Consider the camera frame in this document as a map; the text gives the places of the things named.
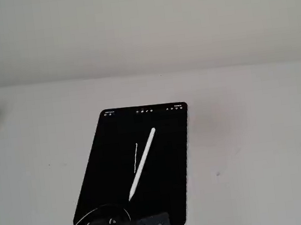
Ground white stylus pencil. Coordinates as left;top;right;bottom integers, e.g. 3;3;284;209
119;127;165;203

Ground black screen silver tablet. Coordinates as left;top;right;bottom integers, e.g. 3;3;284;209
59;99;203;225

